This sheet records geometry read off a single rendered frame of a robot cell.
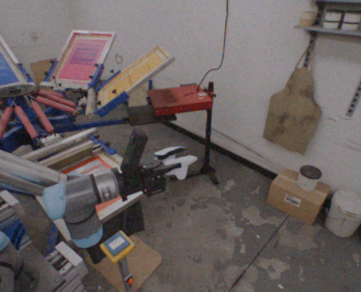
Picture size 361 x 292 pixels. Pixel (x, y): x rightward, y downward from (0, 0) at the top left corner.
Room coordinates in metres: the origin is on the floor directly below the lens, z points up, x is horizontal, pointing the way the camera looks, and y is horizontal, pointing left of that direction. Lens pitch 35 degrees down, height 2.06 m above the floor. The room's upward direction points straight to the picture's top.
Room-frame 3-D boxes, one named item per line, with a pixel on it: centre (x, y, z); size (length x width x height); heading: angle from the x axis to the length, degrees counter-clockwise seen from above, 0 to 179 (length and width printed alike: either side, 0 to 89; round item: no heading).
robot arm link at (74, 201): (0.39, 0.26, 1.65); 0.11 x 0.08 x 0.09; 119
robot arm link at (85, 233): (0.41, 0.27, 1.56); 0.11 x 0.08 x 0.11; 29
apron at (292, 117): (2.25, -1.06, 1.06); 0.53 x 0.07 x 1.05; 46
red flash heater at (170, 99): (2.34, 0.08, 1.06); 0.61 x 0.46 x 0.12; 106
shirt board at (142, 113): (2.14, 0.80, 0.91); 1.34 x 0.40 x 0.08; 106
